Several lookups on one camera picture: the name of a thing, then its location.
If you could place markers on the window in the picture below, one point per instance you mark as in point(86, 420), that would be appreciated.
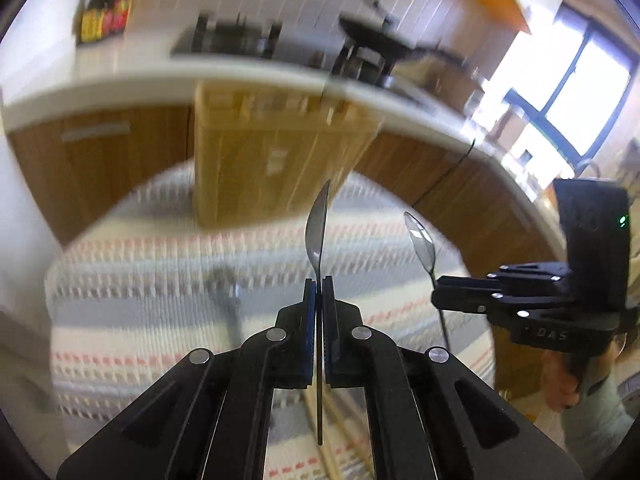
point(575, 95)

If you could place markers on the wooden chopsticks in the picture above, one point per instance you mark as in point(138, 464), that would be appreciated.
point(345, 447)

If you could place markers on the gas stove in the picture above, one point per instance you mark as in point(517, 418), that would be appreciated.
point(240, 35)

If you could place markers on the black wok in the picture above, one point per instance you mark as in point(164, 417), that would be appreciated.
point(380, 35)

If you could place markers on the bottles on counter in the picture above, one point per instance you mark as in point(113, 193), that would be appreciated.
point(106, 7)

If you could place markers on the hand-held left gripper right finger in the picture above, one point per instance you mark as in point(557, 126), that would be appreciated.
point(328, 320)

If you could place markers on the wooden kitchen cabinets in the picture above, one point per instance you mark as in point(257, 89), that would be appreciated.
point(100, 175)

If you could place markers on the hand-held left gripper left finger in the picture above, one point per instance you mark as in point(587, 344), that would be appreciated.
point(311, 320)

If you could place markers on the metal spoon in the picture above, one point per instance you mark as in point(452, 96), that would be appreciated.
point(317, 232)
point(421, 246)

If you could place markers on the striped tablecloth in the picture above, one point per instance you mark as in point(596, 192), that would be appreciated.
point(150, 280)

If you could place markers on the white kitchen countertop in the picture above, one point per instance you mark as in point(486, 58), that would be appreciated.
point(150, 67)

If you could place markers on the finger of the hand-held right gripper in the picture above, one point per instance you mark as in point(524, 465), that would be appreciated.
point(525, 272)
point(465, 301)

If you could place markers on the person's right forearm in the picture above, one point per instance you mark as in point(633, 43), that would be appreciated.
point(600, 420)

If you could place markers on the metal faucet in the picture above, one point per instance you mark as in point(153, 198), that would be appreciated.
point(589, 167)

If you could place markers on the person's right hand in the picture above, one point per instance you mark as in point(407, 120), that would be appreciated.
point(557, 382)

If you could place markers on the wooden utensil holder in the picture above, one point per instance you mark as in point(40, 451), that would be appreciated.
point(270, 160)

